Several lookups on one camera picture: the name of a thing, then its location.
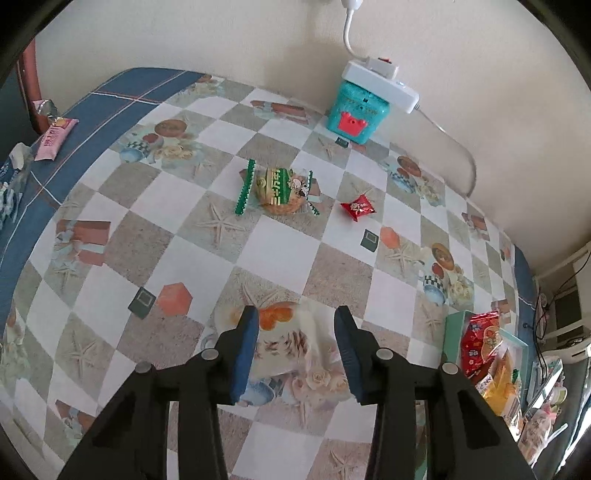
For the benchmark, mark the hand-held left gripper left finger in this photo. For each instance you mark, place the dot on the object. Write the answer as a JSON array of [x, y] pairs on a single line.
[[244, 353]]

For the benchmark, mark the small red candy packet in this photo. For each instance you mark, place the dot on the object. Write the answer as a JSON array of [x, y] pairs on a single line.
[[358, 207]]

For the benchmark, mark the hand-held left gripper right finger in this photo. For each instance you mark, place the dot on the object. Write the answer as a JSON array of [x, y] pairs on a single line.
[[351, 360]]

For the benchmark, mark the clear plastic bag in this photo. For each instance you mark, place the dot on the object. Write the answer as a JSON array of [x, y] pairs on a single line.
[[538, 434]]

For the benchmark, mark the silver foil wrapper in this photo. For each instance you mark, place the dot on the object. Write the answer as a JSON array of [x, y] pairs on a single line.
[[46, 108]]

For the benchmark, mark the pink snack packet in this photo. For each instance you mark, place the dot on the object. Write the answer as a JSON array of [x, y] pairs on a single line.
[[53, 138]]

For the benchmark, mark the checkered printed tablecloth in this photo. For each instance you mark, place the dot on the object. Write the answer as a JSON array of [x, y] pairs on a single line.
[[184, 221]]

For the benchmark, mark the white power strip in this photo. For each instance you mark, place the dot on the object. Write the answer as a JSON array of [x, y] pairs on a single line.
[[383, 81]]

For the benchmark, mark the white crumpled paper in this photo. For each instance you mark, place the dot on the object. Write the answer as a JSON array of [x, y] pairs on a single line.
[[19, 156]]

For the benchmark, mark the teal toy box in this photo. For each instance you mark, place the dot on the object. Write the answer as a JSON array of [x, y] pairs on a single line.
[[355, 106]]

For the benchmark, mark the yellow snack packet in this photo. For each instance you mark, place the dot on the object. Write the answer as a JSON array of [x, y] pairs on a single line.
[[501, 392]]

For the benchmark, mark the blue striped cloth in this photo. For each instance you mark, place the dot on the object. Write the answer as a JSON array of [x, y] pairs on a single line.
[[69, 161]]

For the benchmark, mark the teal-edged white cardboard box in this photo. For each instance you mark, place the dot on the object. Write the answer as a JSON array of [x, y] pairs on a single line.
[[455, 332]]

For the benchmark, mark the green-edged clear snack packet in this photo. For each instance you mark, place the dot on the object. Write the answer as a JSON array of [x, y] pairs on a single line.
[[277, 189]]

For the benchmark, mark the red snack packet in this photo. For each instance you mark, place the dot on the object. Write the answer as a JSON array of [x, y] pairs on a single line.
[[480, 341]]

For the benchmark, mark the wooden chair back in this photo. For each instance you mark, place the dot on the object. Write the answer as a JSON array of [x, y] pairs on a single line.
[[28, 74]]

